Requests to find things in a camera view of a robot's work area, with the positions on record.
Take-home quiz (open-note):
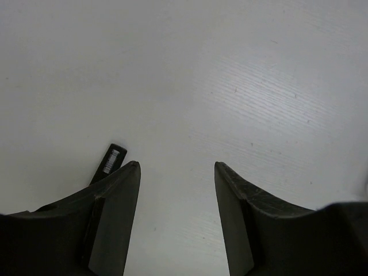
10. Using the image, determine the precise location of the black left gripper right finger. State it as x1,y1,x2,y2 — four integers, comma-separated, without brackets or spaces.
214,162,367,275

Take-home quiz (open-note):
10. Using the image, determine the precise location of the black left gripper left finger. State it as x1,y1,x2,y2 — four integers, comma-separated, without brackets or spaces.
1,161,141,275

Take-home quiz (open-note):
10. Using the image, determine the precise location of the black highlighter pink cap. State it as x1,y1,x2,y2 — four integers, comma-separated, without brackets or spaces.
90,143,128,185

